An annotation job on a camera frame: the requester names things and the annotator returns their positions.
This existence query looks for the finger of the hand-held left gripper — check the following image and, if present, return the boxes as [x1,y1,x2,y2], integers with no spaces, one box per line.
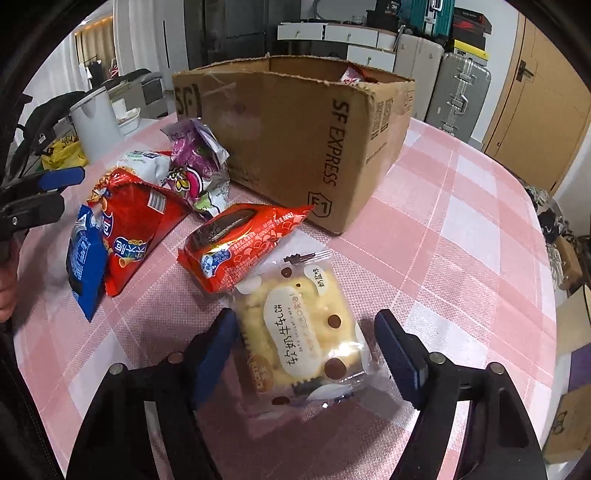
[0,191,65,232]
[0,167,86,204]

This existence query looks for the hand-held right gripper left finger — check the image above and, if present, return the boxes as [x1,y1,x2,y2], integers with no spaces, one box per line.
[67,308,242,480]

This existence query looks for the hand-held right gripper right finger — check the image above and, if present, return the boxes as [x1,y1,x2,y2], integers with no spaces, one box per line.
[374,308,548,480]

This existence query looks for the blue cookie packet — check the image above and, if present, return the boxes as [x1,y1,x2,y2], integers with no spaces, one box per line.
[65,204,109,323]

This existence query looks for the white green snack bag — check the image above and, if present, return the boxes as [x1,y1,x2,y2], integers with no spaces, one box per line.
[113,148,174,188]

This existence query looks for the yellow cake packet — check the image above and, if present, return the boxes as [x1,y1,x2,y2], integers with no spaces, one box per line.
[229,249,384,409]

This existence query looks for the large red snack bag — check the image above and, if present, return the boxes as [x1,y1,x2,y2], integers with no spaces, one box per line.
[87,167,192,297]

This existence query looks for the red cookie packet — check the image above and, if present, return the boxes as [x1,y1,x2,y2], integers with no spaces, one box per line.
[178,203,315,294]

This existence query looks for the purple snack packet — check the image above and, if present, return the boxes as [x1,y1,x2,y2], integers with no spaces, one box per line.
[161,117,230,220]

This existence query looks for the white red snack bag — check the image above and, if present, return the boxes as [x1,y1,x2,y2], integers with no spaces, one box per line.
[339,65,379,85]

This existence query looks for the person's left hand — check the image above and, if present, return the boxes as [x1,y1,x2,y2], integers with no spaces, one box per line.
[0,263,20,324]

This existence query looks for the yellow bag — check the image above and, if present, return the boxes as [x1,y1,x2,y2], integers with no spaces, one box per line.
[41,138,88,169]

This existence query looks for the white bucket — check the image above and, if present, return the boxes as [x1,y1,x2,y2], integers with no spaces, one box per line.
[69,87,125,162]

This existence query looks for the black chair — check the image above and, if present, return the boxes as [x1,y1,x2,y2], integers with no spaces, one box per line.
[14,91,88,176]

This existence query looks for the pink checkered tablecloth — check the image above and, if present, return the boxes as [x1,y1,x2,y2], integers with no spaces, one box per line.
[14,115,557,480]

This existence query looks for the purple board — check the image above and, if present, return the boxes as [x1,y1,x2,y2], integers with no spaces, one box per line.
[566,348,591,393]

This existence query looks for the printed cardboard box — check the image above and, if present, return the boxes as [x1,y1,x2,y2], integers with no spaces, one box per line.
[542,383,591,464]

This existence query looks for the small brown cardboard box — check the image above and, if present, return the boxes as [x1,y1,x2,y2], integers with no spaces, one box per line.
[551,235,583,289]

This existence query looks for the pile of shoes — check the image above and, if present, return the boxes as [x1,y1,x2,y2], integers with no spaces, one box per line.
[524,185,578,287]

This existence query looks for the grey refrigerator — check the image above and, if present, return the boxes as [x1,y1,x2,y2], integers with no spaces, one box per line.
[185,0,278,70]

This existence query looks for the silver suitcase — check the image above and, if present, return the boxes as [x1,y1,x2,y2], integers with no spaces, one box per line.
[425,52,492,137]

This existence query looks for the wooden door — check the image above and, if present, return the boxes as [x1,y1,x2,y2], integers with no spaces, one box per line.
[482,11,585,192]

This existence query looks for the beige suitcase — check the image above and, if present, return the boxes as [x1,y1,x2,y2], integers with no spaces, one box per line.
[393,32,446,123]

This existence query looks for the white drawer desk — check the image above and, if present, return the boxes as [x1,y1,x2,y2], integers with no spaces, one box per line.
[277,21,402,72]

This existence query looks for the teal suitcase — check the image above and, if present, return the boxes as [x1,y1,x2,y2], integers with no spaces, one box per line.
[399,0,455,35]

